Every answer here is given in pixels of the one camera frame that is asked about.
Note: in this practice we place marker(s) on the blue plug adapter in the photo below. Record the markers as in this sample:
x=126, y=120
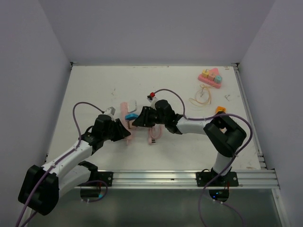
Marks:
x=131, y=116

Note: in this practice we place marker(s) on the white plug adapter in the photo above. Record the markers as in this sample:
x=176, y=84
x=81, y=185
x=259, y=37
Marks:
x=132, y=106

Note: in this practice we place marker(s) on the pink triangular plug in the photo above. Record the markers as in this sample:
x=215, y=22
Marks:
x=214, y=71

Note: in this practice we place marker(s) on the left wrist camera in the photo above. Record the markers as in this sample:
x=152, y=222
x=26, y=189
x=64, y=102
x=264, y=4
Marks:
x=110, y=111

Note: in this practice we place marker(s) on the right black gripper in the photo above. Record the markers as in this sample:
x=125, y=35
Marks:
x=143, y=120

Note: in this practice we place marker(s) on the aluminium front rail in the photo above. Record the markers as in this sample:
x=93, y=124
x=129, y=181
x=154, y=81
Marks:
x=256, y=179

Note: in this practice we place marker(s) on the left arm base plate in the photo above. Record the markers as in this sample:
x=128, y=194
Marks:
x=106, y=177

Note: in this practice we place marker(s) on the teal round plug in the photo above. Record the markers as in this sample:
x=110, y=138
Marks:
x=218, y=79

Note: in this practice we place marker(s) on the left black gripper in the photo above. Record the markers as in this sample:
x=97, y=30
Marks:
x=120, y=131

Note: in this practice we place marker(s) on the yellow cube plug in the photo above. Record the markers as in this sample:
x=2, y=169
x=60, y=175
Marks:
x=205, y=73

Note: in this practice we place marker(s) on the pink power strip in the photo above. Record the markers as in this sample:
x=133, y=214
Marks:
x=207, y=81
x=123, y=113

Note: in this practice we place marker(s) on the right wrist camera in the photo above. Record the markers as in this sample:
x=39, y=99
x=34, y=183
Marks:
x=152, y=99

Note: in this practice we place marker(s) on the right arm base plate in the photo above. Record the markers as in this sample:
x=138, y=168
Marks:
x=204, y=176

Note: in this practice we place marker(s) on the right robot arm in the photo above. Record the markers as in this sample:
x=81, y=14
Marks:
x=223, y=132

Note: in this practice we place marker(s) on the orange USB charger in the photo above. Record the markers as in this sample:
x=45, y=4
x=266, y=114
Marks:
x=220, y=110

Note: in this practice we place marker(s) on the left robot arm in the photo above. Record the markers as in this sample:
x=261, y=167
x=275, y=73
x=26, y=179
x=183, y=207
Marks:
x=43, y=186

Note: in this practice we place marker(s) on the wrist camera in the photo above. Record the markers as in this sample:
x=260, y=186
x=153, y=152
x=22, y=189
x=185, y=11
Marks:
x=152, y=99
x=110, y=111

